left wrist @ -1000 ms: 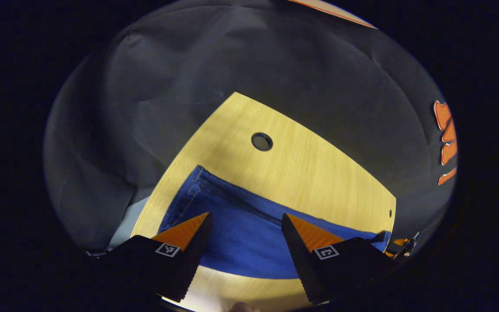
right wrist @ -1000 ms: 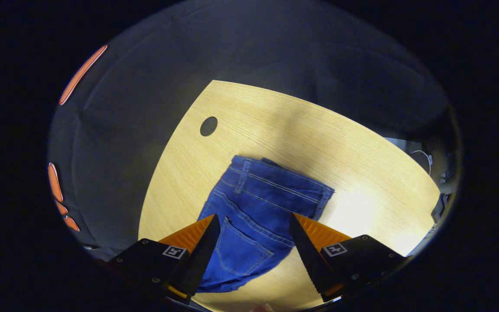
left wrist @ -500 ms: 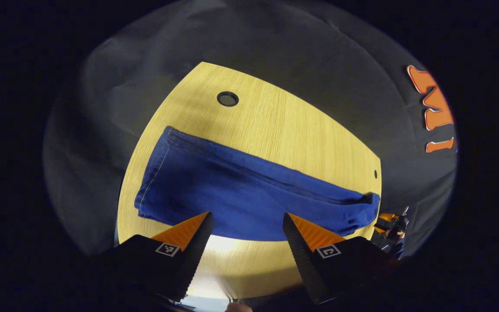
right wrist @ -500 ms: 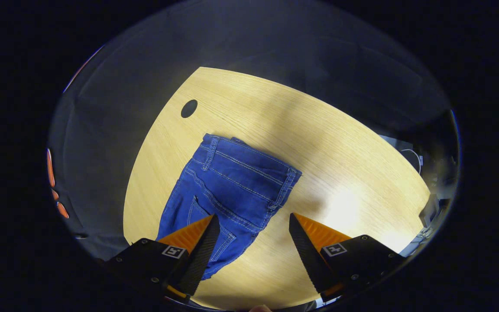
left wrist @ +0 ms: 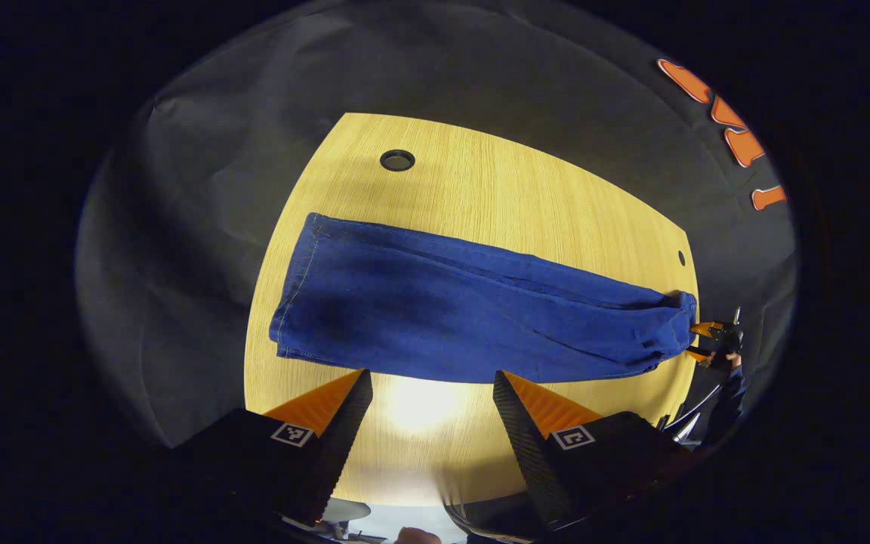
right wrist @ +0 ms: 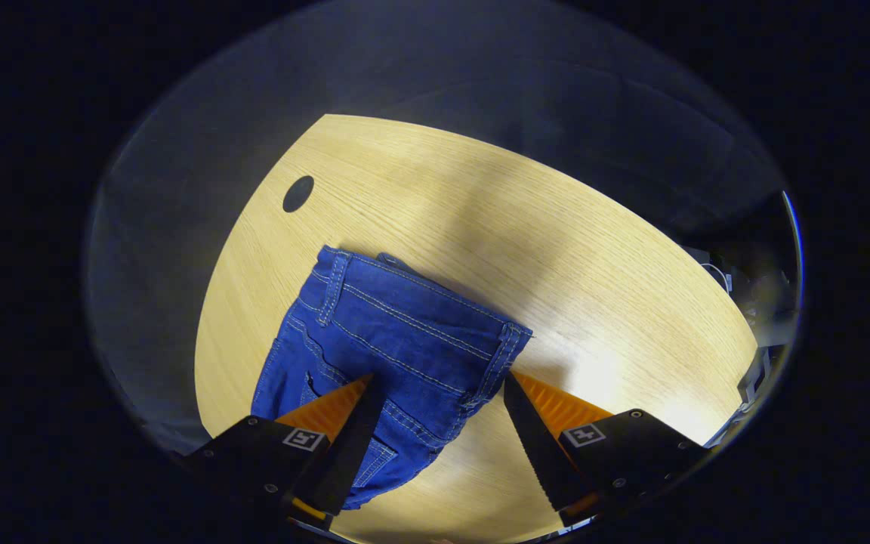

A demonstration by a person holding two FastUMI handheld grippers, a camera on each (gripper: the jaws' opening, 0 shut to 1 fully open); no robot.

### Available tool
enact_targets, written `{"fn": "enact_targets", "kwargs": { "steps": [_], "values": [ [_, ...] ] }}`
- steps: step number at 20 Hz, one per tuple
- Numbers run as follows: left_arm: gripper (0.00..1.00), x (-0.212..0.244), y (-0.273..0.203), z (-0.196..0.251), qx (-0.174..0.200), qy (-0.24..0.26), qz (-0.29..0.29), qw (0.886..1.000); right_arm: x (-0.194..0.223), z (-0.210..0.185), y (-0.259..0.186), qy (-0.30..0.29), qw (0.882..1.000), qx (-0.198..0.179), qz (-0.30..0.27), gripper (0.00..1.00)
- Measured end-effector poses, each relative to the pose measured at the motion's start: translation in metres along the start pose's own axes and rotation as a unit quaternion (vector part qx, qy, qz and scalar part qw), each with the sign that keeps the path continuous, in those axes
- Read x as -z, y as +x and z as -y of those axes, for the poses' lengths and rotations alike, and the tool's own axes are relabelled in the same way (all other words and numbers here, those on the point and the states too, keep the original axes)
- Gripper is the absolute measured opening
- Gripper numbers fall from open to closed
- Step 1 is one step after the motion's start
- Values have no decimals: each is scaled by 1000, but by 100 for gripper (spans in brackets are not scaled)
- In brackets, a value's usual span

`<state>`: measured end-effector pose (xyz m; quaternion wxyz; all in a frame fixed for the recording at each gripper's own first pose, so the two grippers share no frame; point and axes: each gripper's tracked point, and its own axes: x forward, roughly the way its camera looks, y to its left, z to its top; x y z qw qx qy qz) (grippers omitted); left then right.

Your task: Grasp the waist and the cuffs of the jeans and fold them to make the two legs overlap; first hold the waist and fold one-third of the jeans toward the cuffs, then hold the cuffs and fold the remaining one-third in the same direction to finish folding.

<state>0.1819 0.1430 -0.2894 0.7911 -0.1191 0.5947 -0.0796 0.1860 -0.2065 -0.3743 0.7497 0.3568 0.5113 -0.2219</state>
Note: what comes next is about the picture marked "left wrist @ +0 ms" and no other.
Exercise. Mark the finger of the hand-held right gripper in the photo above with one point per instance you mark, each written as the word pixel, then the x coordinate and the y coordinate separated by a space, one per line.
pixel 705 328
pixel 698 354

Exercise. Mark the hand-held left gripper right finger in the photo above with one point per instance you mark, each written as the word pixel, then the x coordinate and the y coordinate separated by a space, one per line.
pixel 529 453

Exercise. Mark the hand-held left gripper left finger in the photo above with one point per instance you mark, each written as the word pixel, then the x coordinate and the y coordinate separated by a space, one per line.
pixel 344 446

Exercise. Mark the blue denim jeans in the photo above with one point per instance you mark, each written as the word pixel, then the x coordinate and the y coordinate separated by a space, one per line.
pixel 442 310

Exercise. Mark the black backdrop cloth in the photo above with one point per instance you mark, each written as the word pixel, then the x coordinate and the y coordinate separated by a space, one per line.
pixel 254 113

